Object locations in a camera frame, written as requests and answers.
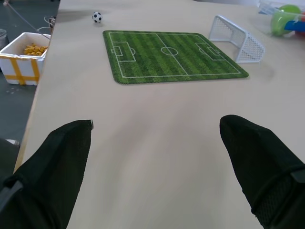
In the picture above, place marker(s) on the yellow pieces in foam box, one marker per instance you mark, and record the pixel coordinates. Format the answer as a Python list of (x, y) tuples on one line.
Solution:
[(35, 50)]

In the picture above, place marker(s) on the small soccer ball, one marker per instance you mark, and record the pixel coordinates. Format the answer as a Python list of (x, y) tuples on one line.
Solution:
[(97, 17)]

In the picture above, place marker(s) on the green plastic toy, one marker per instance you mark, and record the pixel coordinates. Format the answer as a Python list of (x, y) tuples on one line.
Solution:
[(284, 19)]

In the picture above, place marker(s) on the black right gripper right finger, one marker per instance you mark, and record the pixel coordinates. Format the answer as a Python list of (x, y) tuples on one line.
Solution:
[(264, 167)]

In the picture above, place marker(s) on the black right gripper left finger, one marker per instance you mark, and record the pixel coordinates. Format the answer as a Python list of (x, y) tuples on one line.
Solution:
[(47, 176)]

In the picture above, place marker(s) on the grey metal can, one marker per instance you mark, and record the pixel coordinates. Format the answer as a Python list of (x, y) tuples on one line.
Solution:
[(3, 38)]

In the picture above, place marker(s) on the blue plastic toy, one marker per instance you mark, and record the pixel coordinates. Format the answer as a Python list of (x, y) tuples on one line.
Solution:
[(295, 25)]

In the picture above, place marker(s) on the white toy goal with net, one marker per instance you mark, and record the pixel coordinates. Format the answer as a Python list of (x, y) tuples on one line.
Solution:
[(240, 39)]

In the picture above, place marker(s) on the thin diagonal rod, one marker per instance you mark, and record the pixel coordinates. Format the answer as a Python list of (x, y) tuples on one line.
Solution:
[(23, 19)]

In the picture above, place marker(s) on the green soccer field mat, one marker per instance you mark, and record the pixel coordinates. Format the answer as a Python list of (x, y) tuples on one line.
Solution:
[(166, 56)]

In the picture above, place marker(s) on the white foam box yellow tape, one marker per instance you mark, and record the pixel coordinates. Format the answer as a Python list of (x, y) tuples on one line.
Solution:
[(21, 62)]

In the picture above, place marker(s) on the clear plastic storage box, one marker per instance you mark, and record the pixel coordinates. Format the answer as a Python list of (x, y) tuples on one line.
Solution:
[(283, 17)]

